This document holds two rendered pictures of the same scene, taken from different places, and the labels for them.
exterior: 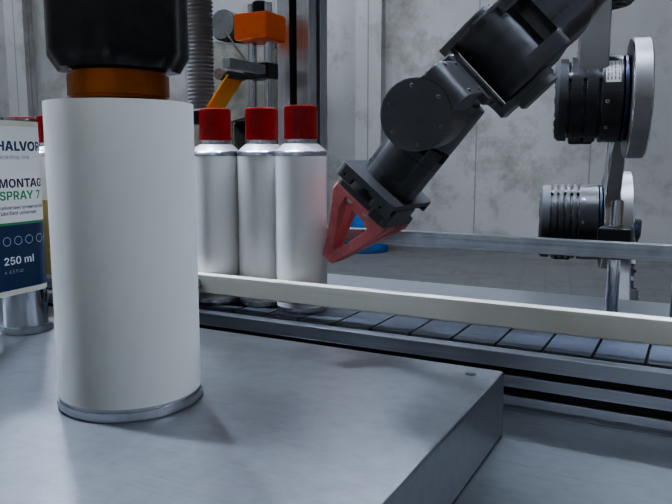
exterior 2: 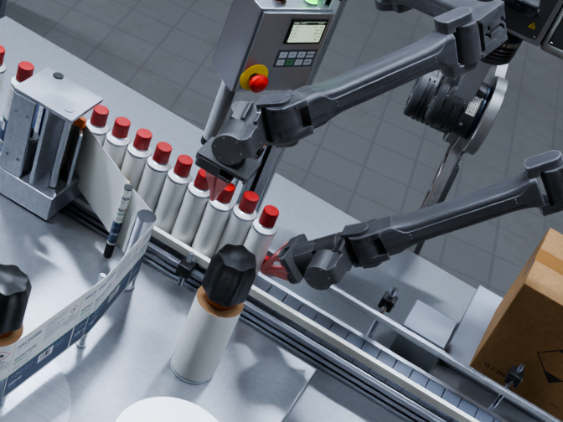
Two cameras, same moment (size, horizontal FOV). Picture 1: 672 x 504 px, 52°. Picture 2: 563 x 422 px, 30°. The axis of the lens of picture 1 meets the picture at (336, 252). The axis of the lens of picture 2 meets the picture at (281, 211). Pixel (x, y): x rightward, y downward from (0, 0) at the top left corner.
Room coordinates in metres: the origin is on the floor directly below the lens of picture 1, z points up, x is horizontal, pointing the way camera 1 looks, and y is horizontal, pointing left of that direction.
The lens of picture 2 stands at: (-0.91, 0.49, 2.36)
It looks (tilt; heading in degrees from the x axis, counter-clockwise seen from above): 37 degrees down; 344
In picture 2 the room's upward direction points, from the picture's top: 24 degrees clockwise
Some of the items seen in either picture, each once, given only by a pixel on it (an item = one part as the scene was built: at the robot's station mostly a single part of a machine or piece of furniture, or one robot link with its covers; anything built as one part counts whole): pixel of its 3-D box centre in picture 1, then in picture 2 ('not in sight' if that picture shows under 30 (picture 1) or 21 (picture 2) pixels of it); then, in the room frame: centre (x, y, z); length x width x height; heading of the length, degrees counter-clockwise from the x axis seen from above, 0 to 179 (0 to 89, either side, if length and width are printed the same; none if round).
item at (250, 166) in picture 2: not in sight; (232, 149); (0.56, 0.18, 1.30); 0.10 x 0.07 x 0.07; 64
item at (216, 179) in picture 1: (217, 206); (213, 222); (0.74, 0.13, 0.98); 0.05 x 0.05 x 0.20
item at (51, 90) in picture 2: not in sight; (59, 94); (0.82, 0.49, 1.14); 0.14 x 0.11 x 0.01; 62
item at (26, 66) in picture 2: not in sight; (18, 104); (0.98, 0.57, 0.98); 0.05 x 0.05 x 0.20
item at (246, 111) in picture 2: not in sight; (242, 123); (0.56, 0.18, 1.36); 0.07 x 0.06 x 0.07; 164
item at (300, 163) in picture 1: (301, 209); (255, 246); (0.69, 0.03, 0.98); 0.05 x 0.05 x 0.20
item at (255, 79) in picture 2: not in sight; (257, 82); (0.76, 0.14, 1.33); 0.04 x 0.03 x 0.04; 117
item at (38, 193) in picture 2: not in sight; (49, 143); (0.83, 0.49, 1.01); 0.14 x 0.13 x 0.26; 62
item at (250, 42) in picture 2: not in sight; (273, 38); (0.84, 0.13, 1.38); 0.17 x 0.10 x 0.19; 117
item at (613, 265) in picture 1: (611, 290); (377, 321); (0.63, -0.25, 0.91); 0.07 x 0.03 x 0.17; 152
